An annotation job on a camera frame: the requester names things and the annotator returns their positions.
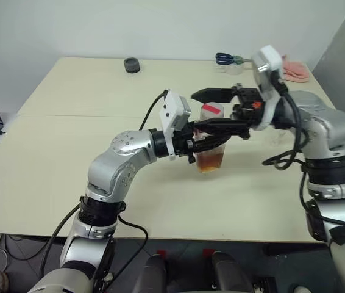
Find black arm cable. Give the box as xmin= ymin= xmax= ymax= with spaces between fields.
xmin=38 ymin=89 xmax=171 ymax=286
xmin=262 ymin=71 xmax=313 ymax=220

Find clear tape roll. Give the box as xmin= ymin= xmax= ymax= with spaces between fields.
xmin=226 ymin=64 xmax=244 ymax=76

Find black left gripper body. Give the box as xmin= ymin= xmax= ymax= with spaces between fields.
xmin=172 ymin=121 xmax=198 ymax=165

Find dark grey rounded shape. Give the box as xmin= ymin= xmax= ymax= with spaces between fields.
xmin=137 ymin=253 xmax=169 ymax=293
xmin=210 ymin=251 xmax=253 ymax=293

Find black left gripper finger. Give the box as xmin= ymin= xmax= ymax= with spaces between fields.
xmin=194 ymin=136 xmax=232 ymax=154

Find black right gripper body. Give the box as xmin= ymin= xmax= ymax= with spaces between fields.
xmin=229 ymin=85 xmax=265 ymax=142

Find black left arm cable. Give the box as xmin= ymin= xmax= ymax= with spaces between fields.
xmin=38 ymin=89 xmax=171 ymax=286

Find blue handled scissors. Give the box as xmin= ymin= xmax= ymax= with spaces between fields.
xmin=215 ymin=52 xmax=254 ymax=65

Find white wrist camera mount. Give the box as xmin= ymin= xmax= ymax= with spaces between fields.
xmin=158 ymin=89 xmax=193 ymax=162
xmin=250 ymin=45 xmax=284 ymax=131

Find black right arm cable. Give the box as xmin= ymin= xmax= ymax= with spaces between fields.
xmin=262 ymin=71 xmax=313 ymax=220

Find pink cloth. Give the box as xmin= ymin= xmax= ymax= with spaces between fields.
xmin=281 ymin=54 xmax=310 ymax=84

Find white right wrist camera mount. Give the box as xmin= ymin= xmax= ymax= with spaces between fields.
xmin=250 ymin=45 xmax=284 ymax=131

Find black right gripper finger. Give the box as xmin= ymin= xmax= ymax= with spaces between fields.
xmin=194 ymin=117 xmax=249 ymax=139
xmin=190 ymin=87 xmax=237 ymax=104

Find clear bottle with red strip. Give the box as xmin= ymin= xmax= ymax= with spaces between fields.
xmin=199 ymin=103 xmax=226 ymax=144

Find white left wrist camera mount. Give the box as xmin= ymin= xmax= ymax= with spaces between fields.
xmin=158 ymin=89 xmax=193 ymax=162

